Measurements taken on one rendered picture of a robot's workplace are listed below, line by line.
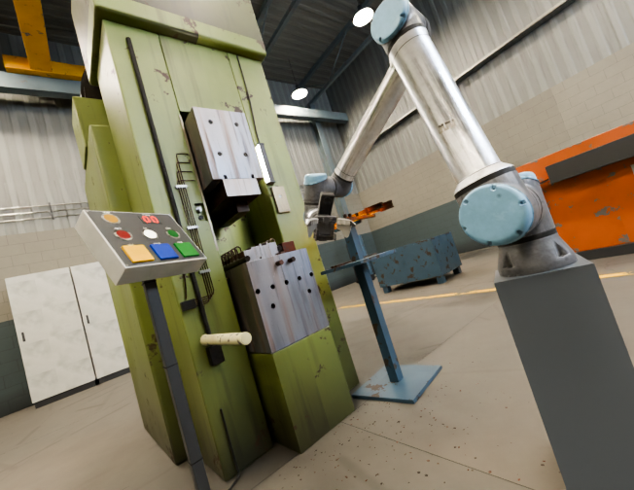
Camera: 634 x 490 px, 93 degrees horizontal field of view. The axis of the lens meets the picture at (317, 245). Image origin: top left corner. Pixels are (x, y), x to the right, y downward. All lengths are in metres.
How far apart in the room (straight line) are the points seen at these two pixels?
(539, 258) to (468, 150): 0.35
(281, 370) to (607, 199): 3.77
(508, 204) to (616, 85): 7.78
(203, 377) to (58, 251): 6.23
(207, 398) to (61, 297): 5.37
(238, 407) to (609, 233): 3.96
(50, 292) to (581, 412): 6.71
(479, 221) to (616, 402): 0.55
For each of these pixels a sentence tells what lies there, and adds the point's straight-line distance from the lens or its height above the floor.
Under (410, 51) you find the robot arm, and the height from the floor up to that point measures 1.27.
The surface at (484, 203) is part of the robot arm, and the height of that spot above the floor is 0.81.
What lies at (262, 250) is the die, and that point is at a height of 0.96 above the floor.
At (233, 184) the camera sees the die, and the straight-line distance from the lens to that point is 1.66.
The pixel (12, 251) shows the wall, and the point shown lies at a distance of 7.65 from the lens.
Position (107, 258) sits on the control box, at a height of 1.01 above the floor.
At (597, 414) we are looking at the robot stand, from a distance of 1.11.
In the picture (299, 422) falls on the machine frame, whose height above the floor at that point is 0.13.
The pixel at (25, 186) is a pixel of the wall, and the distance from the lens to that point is 8.01.
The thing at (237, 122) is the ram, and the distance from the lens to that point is 1.87.
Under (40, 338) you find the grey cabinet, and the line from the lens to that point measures 6.75.
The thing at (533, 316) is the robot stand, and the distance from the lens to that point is 1.00.
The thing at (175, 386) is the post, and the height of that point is 0.53.
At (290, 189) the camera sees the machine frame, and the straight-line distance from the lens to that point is 2.02.
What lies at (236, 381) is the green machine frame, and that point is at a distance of 1.65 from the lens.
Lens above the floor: 0.78
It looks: 4 degrees up
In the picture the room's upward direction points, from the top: 17 degrees counter-clockwise
